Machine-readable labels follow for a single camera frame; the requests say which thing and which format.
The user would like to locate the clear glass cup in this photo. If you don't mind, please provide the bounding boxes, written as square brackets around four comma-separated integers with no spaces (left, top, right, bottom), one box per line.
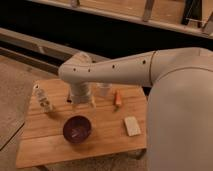
[97,83,111,97]

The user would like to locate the dark brown small box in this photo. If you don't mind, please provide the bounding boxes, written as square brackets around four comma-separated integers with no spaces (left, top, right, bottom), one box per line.
[67,93,71,103]

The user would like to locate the dark purple ceramic bowl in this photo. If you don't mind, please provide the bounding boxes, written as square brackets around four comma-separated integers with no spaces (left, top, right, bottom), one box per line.
[63,115,92,144]

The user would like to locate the beige sponge block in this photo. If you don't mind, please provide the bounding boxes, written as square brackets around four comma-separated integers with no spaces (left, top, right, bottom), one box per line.
[124,116,141,136]

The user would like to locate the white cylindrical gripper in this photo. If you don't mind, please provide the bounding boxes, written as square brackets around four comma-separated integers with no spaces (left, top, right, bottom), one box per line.
[70,83,96,111]

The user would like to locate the orange carrot toy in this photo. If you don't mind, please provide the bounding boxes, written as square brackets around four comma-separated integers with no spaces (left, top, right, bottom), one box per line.
[115,90,122,107]

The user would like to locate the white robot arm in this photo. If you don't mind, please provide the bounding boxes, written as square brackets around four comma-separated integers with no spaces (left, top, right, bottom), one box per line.
[58,47,213,171]

